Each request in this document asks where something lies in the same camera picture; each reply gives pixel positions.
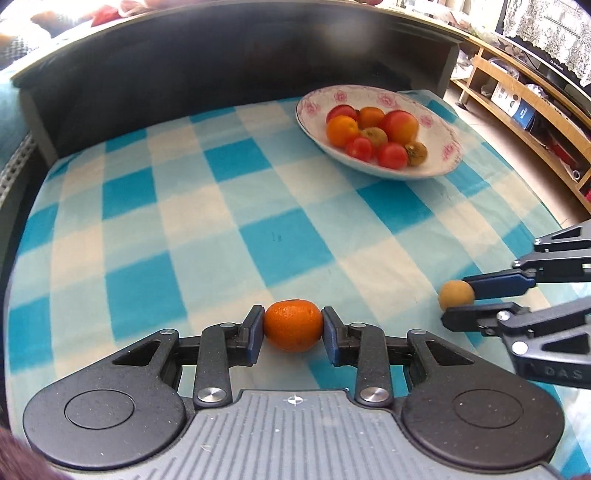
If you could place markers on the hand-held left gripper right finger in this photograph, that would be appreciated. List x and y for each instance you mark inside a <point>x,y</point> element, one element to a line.
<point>330,334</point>

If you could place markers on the red-yellow peach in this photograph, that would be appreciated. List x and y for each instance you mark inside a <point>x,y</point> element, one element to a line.
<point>400,125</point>

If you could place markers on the white bowl with pink flowers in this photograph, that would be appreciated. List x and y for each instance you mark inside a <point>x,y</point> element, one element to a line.
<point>429,168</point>

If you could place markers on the grey patterned cushion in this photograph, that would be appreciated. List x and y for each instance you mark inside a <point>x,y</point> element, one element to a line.
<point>11,50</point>

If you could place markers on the brown longan with stem mark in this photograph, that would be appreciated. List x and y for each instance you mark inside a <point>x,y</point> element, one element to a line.
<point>417,154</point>

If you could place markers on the small red tomato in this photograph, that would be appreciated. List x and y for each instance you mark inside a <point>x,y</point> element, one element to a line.
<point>360,149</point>

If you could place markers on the white plastic bag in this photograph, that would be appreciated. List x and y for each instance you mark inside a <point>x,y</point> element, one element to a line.
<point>464,64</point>

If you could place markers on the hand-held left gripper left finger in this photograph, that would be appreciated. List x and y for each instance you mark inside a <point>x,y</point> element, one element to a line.
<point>253,333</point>

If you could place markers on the red box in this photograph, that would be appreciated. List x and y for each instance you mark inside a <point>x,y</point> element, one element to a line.
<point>563,153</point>

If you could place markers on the dark red clothing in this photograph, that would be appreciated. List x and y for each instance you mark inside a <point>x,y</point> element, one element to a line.
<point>16,459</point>

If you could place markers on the blue and white checked tablecloth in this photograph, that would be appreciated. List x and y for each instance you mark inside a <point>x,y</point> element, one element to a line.
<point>231,207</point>

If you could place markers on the white lace cloth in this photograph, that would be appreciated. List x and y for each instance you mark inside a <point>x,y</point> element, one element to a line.
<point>549,32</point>

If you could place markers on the light wooden shelf unit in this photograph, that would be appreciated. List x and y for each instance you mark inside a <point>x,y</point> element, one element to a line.
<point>478,69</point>

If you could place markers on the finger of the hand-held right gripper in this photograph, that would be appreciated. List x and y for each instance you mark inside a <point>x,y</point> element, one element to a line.
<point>498,284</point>
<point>471,318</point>

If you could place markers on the dark orange mandarin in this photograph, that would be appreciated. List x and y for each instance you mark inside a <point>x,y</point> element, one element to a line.
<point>293,325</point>

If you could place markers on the dark wooden bench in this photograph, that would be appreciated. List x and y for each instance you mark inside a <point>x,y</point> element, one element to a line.
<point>161,60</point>

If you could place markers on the yellow-orange mandarin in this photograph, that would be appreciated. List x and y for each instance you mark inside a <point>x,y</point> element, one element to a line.
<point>342,131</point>

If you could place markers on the blue box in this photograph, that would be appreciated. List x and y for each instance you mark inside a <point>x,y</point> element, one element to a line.
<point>524,115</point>

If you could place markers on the large red tomato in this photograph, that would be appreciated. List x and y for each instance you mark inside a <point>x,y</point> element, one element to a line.
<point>392,156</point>

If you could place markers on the black television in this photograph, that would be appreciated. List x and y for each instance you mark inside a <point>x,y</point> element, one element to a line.
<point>526,50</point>

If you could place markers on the red cloth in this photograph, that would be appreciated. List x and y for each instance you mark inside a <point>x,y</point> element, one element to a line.
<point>108,14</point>

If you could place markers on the white box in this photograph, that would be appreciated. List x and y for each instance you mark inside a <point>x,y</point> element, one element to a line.
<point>504,97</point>

